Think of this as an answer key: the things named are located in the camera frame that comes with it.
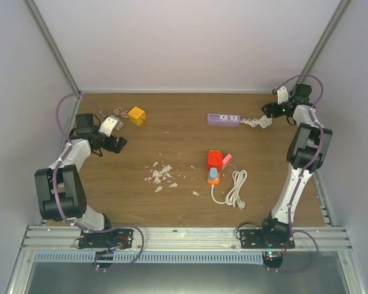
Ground yellow cube socket adapter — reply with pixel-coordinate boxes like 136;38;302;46
128;107;147;126

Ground purple power strip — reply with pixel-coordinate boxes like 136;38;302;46
207;113;241;127

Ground pink plug adapter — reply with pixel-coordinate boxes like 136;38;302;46
221;154;232;170

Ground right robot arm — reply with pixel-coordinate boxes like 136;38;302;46
259;84;332;248

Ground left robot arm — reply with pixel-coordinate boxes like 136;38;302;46
34;113;127;247

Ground red cube socket adapter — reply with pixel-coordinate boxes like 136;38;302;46
207;149;223;172

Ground white paper scraps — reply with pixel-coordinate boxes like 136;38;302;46
144;151;203;197

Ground blue USB charger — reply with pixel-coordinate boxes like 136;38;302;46
209;167;218;181

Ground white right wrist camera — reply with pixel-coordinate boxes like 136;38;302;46
272;86;289;105

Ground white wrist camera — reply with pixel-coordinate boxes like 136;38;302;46
272;86;289;105
98;116;123;137

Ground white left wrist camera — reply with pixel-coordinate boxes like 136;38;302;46
98;116;123;137

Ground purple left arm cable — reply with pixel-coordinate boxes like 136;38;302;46
50;93;110;227

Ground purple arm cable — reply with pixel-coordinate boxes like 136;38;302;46
275;73;325;227
50;93;110;227

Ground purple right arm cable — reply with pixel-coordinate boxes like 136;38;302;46
275;73;325;227

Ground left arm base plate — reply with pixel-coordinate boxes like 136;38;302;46
74;228;134;251

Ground white cord of orange strip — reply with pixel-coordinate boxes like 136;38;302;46
210;170;248;211

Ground slotted cable duct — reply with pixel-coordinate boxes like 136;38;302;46
34;251;263;265

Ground aluminium frame rail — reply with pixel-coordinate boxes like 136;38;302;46
21;226;352;252

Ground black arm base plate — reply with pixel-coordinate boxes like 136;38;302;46
236;224;296;249

